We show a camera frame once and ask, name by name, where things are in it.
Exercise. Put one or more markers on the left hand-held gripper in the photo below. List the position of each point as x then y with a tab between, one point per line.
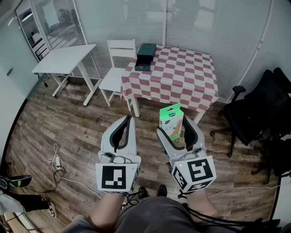
113	179

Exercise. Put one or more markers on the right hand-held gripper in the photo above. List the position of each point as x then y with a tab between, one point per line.
200	173

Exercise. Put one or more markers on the green and white packet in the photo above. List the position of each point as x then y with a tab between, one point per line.
170	123

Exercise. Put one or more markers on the dark green drawer box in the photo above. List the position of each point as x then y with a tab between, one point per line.
145	53

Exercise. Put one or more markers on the person's left forearm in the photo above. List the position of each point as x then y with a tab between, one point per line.
106	211

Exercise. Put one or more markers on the person's right forearm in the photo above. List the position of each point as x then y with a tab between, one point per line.
202	204

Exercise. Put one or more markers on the person's black right shoe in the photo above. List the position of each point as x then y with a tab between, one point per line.
162	190

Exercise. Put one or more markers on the white wooden chair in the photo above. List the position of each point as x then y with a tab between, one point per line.
113	77

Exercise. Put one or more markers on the red white checkered tablecloth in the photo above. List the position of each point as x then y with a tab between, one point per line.
179	77

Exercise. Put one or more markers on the person's grey shorts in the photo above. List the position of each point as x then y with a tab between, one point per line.
157	216

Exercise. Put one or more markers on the black office chair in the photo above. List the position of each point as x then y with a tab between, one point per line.
259	107

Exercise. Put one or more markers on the white folding table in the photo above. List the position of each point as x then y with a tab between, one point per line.
66	59

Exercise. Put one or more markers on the background shelf unit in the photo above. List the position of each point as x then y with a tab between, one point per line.
37	44

